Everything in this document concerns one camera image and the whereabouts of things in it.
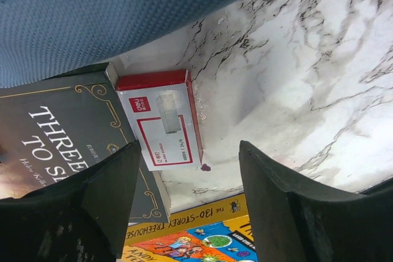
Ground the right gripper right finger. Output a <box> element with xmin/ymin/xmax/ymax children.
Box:
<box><xmin>239</xmin><ymin>141</ymin><xmax>392</xmax><ymax>261</ymax></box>

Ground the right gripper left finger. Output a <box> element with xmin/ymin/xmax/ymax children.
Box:
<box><xmin>1</xmin><ymin>141</ymin><xmax>141</xmax><ymax>261</ymax></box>

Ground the blue student backpack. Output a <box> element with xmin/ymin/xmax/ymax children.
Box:
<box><xmin>1</xmin><ymin>0</ymin><xmax>236</xmax><ymax>88</ymax></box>

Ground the yellow Treehouse book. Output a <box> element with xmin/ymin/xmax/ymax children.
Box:
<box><xmin>121</xmin><ymin>194</ymin><xmax>258</xmax><ymax>262</ymax></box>

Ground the dark Three Days book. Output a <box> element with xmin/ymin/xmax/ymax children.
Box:
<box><xmin>0</xmin><ymin>61</ymin><xmax>172</xmax><ymax>225</ymax></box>

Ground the red white staples box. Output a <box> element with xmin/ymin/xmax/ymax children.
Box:
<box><xmin>117</xmin><ymin>69</ymin><xmax>203</xmax><ymax>171</ymax></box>

